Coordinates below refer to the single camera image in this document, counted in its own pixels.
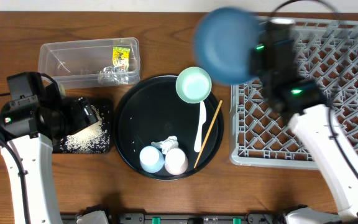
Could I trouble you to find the white rice pile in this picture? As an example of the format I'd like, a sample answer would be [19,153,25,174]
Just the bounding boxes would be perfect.
[59,105,110,154]

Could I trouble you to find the silver foil wrapper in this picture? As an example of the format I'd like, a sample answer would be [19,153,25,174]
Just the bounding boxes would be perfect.
[98,65,129,85]

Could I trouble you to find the blue plate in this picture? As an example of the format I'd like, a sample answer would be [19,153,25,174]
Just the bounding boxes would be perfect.
[194,7,260,85]

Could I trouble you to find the yellow snack wrapper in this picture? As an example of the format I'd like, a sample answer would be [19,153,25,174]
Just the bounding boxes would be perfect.
[112,47,131,73]

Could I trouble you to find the mint green bowl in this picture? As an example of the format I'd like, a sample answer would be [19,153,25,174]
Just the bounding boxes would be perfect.
[175,67,212,104]

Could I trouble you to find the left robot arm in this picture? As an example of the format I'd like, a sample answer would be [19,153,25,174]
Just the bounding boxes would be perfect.
[0,95,98,223]

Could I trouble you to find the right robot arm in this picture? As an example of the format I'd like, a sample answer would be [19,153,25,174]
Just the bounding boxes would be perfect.
[250,28,358,223]

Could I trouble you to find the grey dishwasher rack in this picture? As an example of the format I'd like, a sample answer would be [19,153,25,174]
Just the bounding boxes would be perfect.
[229,18,358,170]

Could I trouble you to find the black rectangular tray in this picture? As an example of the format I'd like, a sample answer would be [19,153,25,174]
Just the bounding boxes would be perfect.
[53,98,114,154]

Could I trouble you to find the clear plastic bin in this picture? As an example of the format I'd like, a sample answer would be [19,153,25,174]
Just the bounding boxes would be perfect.
[38,37,140,89]

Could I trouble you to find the wooden chopstick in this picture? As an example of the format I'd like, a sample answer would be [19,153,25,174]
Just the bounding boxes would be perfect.
[193,100,223,169]

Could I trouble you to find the black round tray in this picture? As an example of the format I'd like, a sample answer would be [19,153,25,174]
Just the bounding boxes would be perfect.
[112,75,224,180]

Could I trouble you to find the light blue cup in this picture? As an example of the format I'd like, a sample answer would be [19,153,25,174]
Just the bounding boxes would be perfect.
[139,146,165,174]

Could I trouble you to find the pink cup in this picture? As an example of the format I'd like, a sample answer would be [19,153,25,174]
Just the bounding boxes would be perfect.
[164,148,188,175]

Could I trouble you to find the right black cable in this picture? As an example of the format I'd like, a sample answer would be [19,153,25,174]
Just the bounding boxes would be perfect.
[267,0,358,200]

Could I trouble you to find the black cable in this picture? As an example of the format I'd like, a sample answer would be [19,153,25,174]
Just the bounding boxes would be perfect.
[267,0,358,200]
[0,91,30,224]

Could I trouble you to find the left black cable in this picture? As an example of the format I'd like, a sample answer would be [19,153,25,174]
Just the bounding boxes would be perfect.
[0,91,30,224]

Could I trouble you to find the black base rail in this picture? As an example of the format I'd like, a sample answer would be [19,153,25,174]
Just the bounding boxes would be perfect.
[59,212,291,224]

